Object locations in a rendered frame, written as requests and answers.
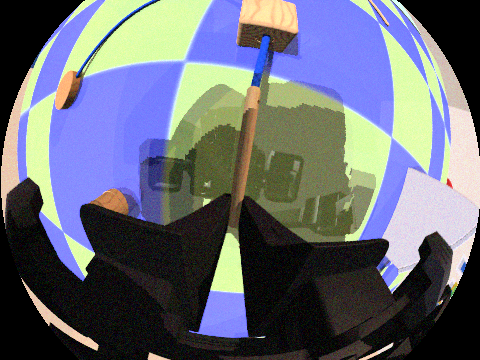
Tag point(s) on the blue string with wooden stick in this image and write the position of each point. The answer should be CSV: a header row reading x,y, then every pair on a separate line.
x,y
251,107

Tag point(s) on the brown wooden block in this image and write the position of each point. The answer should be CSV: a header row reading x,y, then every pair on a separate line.
x,y
276,18

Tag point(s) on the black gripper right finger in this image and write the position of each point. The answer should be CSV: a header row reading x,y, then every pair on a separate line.
x,y
276,263

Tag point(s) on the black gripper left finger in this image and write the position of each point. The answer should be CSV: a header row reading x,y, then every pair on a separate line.
x,y
185,253

